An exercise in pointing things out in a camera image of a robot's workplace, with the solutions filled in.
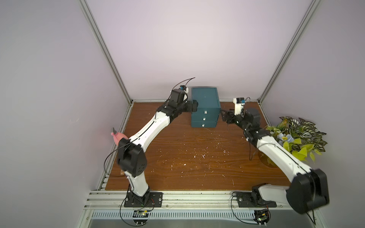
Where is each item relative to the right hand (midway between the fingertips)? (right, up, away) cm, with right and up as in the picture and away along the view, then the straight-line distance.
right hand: (228, 107), depth 79 cm
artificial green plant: (+34, -16, -9) cm, 39 cm away
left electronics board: (-48, -57, -7) cm, 75 cm away
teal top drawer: (-12, -2, +11) cm, 16 cm away
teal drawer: (-11, -6, +15) cm, 20 cm away
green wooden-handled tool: (-48, -25, -28) cm, 60 cm away
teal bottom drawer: (-11, -11, +21) cm, 26 cm away
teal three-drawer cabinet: (-11, +8, +14) cm, 19 cm away
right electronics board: (+14, -55, -9) cm, 58 cm away
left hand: (-20, +3, +3) cm, 20 cm away
